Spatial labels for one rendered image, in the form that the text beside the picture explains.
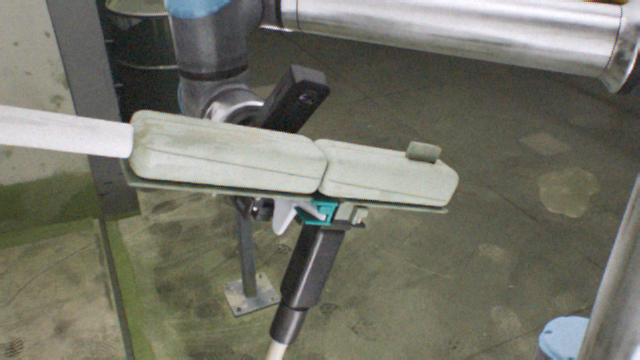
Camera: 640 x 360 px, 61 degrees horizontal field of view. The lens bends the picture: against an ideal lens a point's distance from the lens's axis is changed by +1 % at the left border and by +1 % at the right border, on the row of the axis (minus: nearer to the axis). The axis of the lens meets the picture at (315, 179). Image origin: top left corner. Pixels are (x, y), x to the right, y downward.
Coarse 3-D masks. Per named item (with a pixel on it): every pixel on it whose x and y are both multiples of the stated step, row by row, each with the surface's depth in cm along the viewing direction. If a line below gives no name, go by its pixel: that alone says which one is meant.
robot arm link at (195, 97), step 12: (180, 84) 73; (192, 84) 67; (204, 84) 67; (216, 84) 67; (228, 84) 67; (240, 84) 68; (180, 96) 74; (192, 96) 68; (204, 96) 67; (216, 96) 65; (192, 108) 69; (204, 108) 66
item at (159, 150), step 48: (48, 144) 35; (96, 144) 36; (144, 144) 36; (192, 144) 38; (240, 144) 40; (288, 144) 43; (336, 144) 47; (240, 192) 41; (288, 192) 44; (336, 192) 46; (384, 192) 48; (432, 192) 51; (336, 240) 50; (288, 288) 52; (288, 336) 53
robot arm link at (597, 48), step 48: (288, 0) 72; (336, 0) 70; (384, 0) 69; (432, 0) 67; (480, 0) 66; (528, 0) 65; (432, 48) 70; (480, 48) 67; (528, 48) 65; (576, 48) 63; (624, 48) 61
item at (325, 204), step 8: (312, 192) 47; (312, 200) 45; (320, 200) 46; (328, 200) 46; (296, 208) 47; (320, 208) 46; (328, 208) 46; (304, 216) 46; (312, 216) 47; (328, 216) 47; (320, 224) 47; (328, 224) 47
